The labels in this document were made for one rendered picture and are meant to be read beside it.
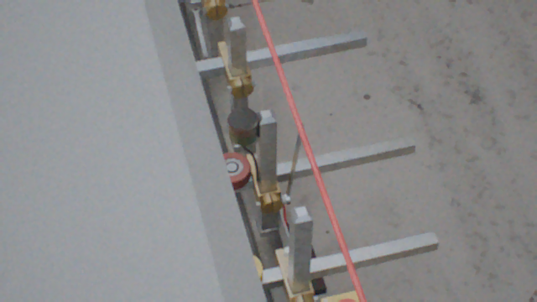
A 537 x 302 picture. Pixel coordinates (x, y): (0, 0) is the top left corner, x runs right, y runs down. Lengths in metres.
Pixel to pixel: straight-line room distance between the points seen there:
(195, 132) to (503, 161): 3.03
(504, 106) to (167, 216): 3.31
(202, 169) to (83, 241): 0.13
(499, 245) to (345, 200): 0.49
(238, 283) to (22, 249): 0.12
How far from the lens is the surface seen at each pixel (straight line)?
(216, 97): 2.58
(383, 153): 2.29
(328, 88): 3.52
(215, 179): 0.39
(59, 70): 0.29
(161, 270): 0.25
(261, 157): 2.09
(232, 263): 0.36
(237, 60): 2.23
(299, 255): 1.95
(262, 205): 2.19
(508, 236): 3.24
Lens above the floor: 2.67
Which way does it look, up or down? 53 degrees down
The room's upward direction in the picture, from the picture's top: straight up
